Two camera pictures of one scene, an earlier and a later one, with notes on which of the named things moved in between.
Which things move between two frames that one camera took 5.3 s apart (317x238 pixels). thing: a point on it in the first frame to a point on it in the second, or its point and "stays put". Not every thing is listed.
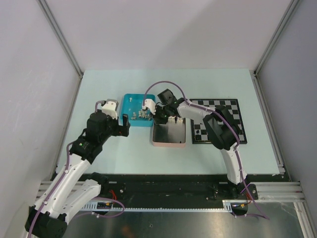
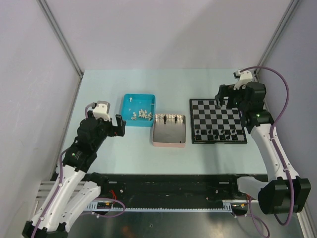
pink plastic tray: x=171 y=134 stays put
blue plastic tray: x=131 y=104 stays put
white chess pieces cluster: x=142 y=114 stays put
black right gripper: x=156 y=118 to x=226 y=90
